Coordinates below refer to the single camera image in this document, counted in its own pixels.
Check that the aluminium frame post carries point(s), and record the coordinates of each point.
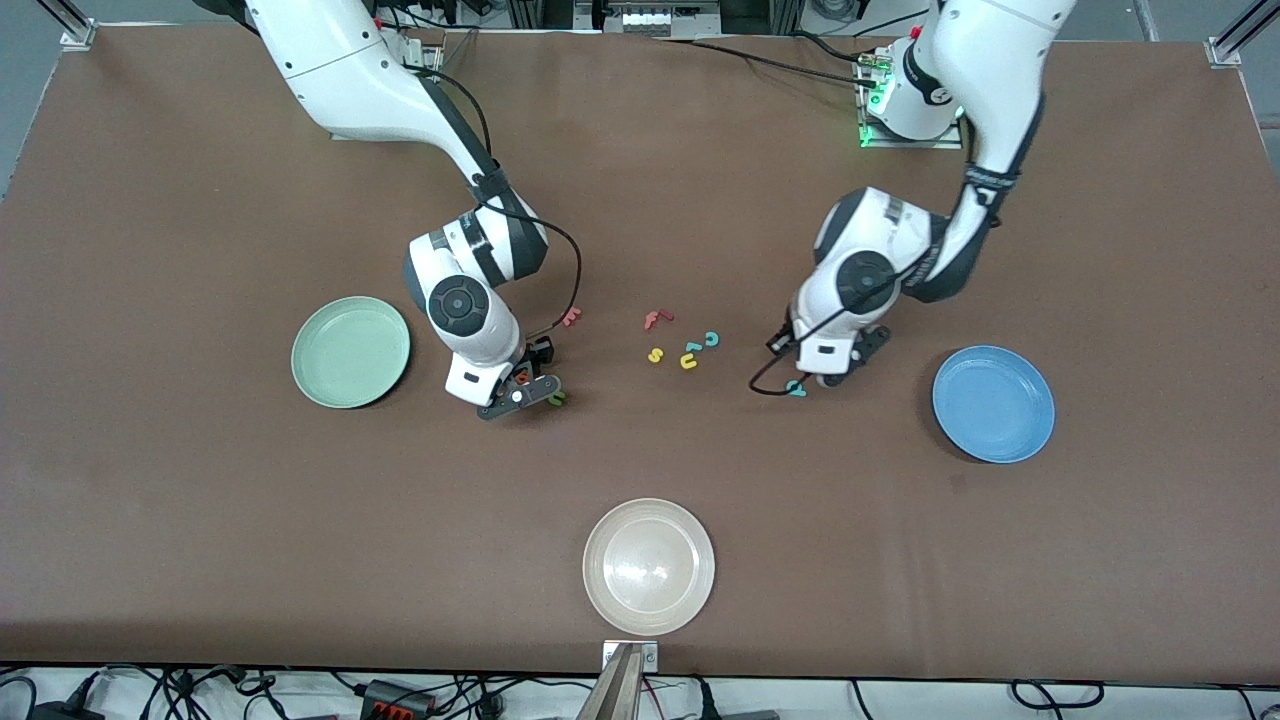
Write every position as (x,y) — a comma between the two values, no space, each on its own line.
(70,25)
(1235,40)

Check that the aluminium camera mount pole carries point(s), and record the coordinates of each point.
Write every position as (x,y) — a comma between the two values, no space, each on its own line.
(612,690)

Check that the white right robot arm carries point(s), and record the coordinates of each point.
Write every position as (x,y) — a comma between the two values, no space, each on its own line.
(340,70)

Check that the silver mount bracket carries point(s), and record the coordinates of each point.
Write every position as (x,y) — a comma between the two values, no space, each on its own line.
(651,655)

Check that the white plate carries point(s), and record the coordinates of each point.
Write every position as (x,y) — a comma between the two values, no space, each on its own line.
(648,566)

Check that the black orange power strip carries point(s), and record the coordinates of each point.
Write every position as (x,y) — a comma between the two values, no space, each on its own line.
(395,697)

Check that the grey socket strip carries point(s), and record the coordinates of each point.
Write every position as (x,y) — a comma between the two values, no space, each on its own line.
(650,18)

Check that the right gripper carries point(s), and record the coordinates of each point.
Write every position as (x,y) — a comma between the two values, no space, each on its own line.
(538,353)

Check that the teal foam letter p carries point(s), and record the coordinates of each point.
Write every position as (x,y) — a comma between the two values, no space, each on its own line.
(798,391)

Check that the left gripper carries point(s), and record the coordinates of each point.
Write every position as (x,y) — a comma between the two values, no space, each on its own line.
(873,344)

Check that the blue plate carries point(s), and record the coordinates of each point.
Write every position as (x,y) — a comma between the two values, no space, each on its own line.
(993,404)

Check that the green plate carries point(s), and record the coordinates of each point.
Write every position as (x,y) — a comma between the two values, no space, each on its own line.
(350,352)

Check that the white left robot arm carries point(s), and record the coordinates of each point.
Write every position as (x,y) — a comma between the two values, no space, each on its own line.
(1000,60)

